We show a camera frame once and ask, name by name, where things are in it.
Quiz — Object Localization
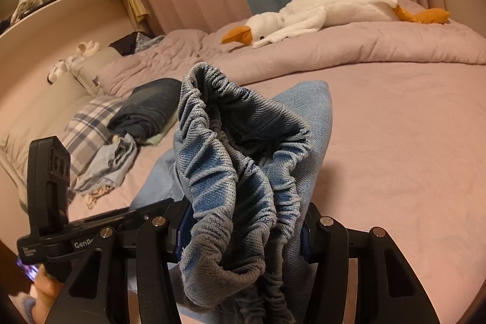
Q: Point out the dark navy folded garment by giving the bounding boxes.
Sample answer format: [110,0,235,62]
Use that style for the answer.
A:
[107,78,181,143]

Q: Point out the small white plush toy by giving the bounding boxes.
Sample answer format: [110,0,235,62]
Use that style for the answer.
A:
[46,40,101,86]

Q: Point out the yellow patterned cloth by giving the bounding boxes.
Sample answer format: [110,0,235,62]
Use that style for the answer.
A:
[83,185,115,210]

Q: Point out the beige pillow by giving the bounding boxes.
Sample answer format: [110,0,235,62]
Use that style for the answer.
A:
[1,47,121,203]

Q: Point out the white plush goose toy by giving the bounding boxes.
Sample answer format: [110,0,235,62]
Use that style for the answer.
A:
[221,0,450,48]

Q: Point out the grey blue crumpled garment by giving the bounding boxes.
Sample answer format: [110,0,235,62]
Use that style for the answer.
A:
[73,134,138,194]

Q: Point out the pink quilted duvet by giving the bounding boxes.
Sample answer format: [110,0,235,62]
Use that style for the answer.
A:
[97,21,485,97]

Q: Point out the pink bed sheet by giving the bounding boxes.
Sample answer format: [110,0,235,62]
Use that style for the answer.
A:
[67,59,486,324]

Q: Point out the light green folded cloth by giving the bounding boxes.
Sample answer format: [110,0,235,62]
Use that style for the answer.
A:
[145,113,177,146]

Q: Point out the blue plaid pillow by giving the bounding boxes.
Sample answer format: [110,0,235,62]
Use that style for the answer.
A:
[61,95,123,190]

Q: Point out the person's left hand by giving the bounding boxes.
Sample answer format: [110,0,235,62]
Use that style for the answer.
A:
[31,265,63,324]

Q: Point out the light blue denim pants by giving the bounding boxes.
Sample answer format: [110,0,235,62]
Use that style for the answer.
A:
[132,63,332,323]

